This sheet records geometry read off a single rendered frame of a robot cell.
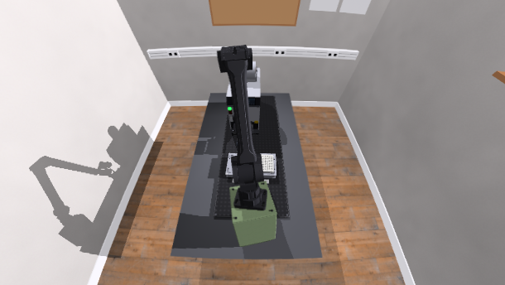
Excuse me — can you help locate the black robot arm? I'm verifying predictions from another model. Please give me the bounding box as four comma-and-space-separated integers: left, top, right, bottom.
217, 45, 267, 210

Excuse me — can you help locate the dark grey cylinder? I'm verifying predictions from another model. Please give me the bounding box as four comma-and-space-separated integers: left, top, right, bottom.
247, 61, 256, 80

